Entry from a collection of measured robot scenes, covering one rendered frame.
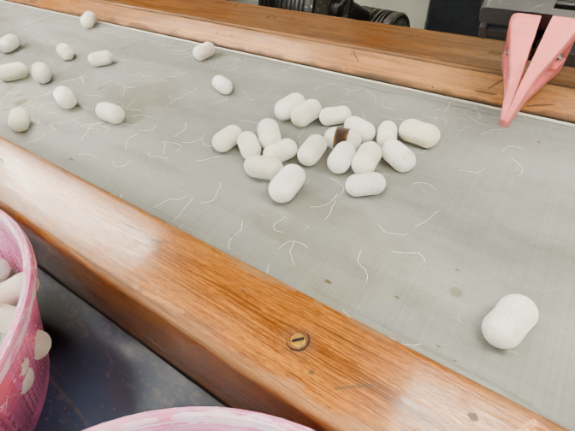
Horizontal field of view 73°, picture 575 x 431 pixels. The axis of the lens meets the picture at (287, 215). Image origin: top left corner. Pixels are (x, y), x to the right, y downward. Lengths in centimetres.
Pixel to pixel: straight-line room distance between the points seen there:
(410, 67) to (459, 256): 26
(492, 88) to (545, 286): 24
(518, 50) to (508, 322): 22
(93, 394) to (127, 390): 2
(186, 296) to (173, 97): 30
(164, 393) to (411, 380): 18
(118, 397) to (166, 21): 54
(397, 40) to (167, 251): 38
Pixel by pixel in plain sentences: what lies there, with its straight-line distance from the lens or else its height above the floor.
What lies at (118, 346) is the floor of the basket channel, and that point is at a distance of 34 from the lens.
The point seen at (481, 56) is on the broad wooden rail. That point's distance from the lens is 50.
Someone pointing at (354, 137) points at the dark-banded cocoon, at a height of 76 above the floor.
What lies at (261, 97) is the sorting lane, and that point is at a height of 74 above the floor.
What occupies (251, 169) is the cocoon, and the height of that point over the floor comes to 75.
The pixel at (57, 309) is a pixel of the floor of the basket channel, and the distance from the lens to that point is 38.
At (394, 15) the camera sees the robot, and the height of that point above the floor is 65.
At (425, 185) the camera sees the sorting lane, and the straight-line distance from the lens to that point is 33.
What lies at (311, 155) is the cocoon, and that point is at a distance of 33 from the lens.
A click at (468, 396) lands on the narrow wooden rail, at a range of 20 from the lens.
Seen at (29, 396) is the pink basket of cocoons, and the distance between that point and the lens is 31.
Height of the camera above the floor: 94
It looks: 44 degrees down
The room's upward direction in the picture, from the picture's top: 5 degrees counter-clockwise
